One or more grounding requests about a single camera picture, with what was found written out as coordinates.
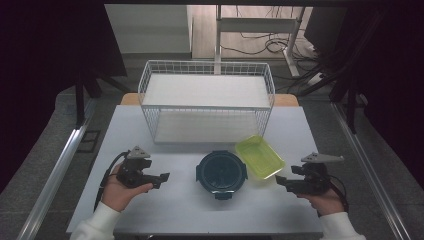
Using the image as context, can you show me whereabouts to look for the person's left hand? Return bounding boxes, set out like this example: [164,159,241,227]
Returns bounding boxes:
[101,163,155,213]

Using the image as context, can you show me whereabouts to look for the white wire basket rack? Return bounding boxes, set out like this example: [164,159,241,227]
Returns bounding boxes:
[137,59,276,145]

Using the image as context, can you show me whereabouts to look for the white cabinet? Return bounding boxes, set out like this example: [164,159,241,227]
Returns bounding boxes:
[104,3,194,56]

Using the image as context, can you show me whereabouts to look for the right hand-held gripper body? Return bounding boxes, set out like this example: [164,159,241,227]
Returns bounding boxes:
[293,152,345,196]

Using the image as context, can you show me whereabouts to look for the round dark lidded container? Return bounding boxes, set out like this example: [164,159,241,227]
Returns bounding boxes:
[195,149,249,201]

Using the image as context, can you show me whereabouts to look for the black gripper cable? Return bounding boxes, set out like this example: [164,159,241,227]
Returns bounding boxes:
[93,151,130,212]
[328,174,350,218]

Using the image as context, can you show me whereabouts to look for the metal rail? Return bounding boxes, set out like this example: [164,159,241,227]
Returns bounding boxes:
[330,101,413,240]
[16,99,98,240]

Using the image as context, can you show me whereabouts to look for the white desk frame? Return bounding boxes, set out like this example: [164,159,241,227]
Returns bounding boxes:
[214,4,306,78]

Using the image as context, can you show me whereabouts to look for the white power strip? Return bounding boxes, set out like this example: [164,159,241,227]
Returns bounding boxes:
[305,71,323,86]

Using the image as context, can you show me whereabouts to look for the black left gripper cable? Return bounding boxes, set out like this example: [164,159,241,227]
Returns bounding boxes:
[93,151,130,212]

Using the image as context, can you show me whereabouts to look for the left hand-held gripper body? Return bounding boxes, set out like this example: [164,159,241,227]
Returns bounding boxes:
[116,145,153,188]

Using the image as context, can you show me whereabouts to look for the green rectangular plastic container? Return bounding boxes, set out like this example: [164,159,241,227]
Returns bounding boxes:
[234,134,287,180]

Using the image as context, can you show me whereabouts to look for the black stand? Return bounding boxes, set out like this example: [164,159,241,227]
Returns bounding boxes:
[73,71,132,130]
[296,9,369,135]

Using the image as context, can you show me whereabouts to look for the dark curtain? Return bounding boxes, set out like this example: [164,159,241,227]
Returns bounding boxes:
[0,0,128,195]
[346,0,424,188]

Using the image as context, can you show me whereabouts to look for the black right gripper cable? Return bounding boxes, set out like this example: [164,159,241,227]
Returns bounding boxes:
[328,174,350,218]

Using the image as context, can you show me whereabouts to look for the black floor cables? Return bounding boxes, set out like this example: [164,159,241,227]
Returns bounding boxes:
[219,5,322,63]

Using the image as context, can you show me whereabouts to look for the wooden table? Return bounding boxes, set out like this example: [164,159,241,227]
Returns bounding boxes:
[119,92,300,108]

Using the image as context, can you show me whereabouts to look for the person's right hand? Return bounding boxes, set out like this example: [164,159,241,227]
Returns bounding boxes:
[296,180,346,217]

